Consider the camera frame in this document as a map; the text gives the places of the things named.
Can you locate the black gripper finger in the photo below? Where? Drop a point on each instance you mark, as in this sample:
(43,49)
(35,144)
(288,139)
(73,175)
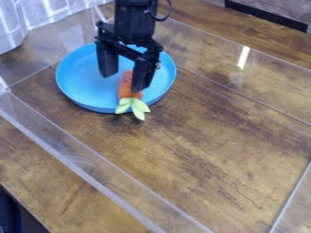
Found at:
(107,59)
(146,65)

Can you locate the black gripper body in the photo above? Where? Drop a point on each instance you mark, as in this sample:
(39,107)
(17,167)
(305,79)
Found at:
(130,34)

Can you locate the orange toy carrot green leaves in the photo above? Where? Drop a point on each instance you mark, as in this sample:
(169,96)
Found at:
(130,99)

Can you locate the blue round plastic tray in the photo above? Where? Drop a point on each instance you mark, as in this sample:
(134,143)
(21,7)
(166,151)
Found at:
(94,92)

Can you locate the white grey checked curtain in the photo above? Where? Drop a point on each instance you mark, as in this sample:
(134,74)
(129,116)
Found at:
(23,15)

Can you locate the dark wooden furniture edge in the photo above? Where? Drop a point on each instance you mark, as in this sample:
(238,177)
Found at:
(278,19)

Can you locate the clear acrylic enclosure wall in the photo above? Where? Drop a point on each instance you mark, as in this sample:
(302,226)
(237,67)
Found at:
(215,163)

